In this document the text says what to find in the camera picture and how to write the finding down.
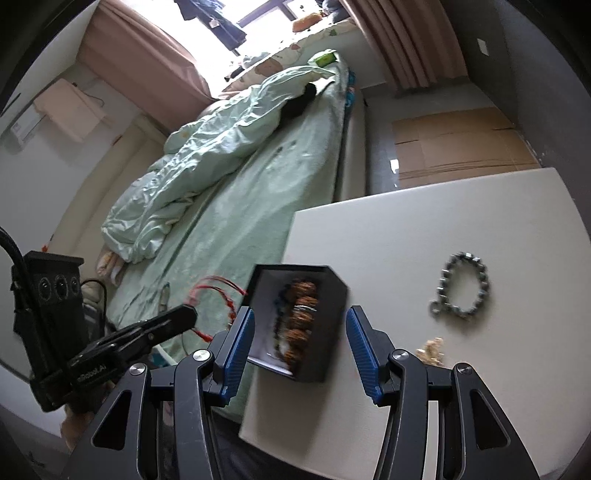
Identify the person's left hand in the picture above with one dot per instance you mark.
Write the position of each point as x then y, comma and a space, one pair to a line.
74, 427

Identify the dark hanging coat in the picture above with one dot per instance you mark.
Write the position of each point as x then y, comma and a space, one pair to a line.
228, 27

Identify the black jewelry box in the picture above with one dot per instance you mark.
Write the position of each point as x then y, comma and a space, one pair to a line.
328, 332

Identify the cream headboard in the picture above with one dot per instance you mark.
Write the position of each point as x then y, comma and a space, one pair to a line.
92, 184

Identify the light green duvet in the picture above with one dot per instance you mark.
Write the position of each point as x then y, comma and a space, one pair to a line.
207, 161

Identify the pink pillow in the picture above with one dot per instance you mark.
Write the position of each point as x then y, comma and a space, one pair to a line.
111, 267

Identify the beige hanging towel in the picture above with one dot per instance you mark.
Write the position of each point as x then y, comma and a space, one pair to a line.
69, 110

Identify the green box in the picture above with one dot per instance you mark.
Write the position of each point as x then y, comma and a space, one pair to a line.
323, 58

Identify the dark cushion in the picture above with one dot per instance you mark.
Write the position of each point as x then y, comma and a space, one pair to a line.
332, 7

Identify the beige bead trinket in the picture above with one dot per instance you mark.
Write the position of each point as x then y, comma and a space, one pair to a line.
430, 351

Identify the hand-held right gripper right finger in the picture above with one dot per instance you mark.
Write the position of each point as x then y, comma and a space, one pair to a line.
362, 350

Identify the cardboard sheets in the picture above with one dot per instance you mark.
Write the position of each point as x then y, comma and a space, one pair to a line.
461, 143

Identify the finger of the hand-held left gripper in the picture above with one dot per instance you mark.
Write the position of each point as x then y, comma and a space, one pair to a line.
161, 323

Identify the bed with green sheet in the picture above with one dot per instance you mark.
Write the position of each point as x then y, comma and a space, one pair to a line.
240, 203

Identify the grey wardrobe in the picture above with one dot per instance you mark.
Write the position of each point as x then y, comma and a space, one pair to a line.
531, 69

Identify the pink curtain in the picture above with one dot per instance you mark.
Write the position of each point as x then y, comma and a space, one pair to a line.
147, 46
406, 41

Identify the printed window seat cushion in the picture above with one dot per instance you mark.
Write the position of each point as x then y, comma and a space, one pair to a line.
286, 53

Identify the black cloth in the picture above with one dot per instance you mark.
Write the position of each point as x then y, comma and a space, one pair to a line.
300, 99

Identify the white air conditioner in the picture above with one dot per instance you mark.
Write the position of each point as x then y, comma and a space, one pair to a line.
27, 124

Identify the orange plush toy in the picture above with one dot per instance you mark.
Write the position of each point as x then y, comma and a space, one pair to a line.
307, 21

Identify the white low table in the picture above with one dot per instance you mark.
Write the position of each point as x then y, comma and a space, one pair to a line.
415, 221

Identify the white wall socket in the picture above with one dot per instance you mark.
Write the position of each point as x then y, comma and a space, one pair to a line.
483, 46

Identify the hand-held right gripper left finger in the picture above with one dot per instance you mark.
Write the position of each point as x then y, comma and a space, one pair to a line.
238, 350

